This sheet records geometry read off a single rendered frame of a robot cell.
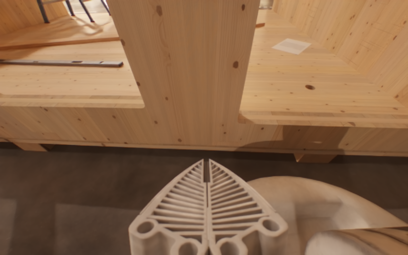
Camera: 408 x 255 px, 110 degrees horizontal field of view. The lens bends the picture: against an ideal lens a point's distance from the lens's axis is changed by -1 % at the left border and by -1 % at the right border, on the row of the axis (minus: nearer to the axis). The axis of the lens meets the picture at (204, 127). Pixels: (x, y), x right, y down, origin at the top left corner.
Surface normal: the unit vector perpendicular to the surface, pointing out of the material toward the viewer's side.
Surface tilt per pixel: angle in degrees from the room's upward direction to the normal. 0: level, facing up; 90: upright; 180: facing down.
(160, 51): 90
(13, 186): 0
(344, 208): 72
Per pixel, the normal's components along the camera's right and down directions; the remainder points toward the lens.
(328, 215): 0.00, 0.42
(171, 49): -0.06, 0.73
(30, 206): -0.02, -0.69
